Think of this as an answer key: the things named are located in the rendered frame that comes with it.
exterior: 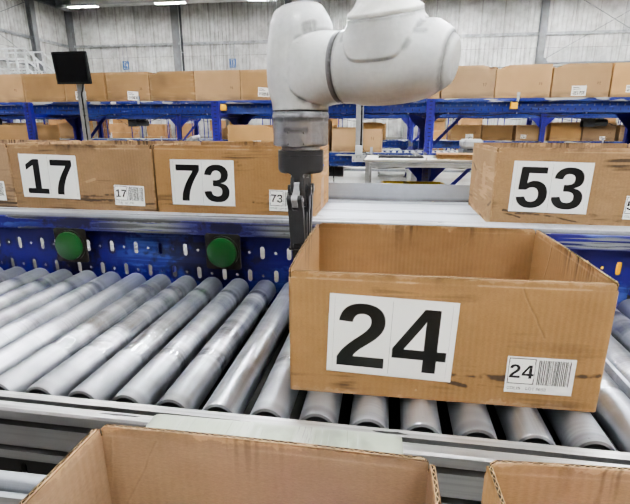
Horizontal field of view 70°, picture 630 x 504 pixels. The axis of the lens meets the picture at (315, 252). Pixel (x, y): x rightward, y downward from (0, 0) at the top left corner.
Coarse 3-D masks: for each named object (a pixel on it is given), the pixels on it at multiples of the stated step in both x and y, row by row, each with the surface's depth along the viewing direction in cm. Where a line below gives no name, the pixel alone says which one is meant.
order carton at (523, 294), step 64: (320, 256) 86; (384, 256) 84; (448, 256) 83; (512, 256) 81; (576, 256) 63; (320, 320) 58; (512, 320) 55; (576, 320) 54; (320, 384) 61; (384, 384) 59; (448, 384) 58; (576, 384) 56
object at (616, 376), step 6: (606, 360) 70; (606, 366) 70; (612, 366) 68; (606, 372) 69; (612, 372) 68; (618, 372) 67; (612, 378) 68; (618, 378) 66; (624, 378) 65; (618, 384) 66; (624, 384) 64; (624, 390) 64
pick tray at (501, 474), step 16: (496, 464) 34; (512, 464) 34; (528, 464) 34; (544, 464) 34; (560, 464) 34; (576, 464) 34; (496, 480) 33; (512, 480) 35; (528, 480) 34; (544, 480) 34; (560, 480) 34; (576, 480) 34; (592, 480) 34; (608, 480) 34; (624, 480) 34; (496, 496) 31; (512, 496) 35; (528, 496) 35; (544, 496) 35; (560, 496) 35; (576, 496) 34; (592, 496) 34; (608, 496) 34; (624, 496) 34
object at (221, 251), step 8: (216, 240) 104; (224, 240) 104; (208, 248) 105; (216, 248) 104; (224, 248) 104; (232, 248) 104; (208, 256) 105; (216, 256) 105; (224, 256) 104; (232, 256) 104; (216, 264) 106; (224, 264) 105
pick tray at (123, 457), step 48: (96, 432) 38; (144, 432) 38; (192, 432) 38; (48, 480) 33; (96, 480) 38; (144, 480) 39; (192, 480) 39; (240, 480) 38; (288, 480) 37; (336, 480) 36; (384, 480) 36; (432, 480) 33
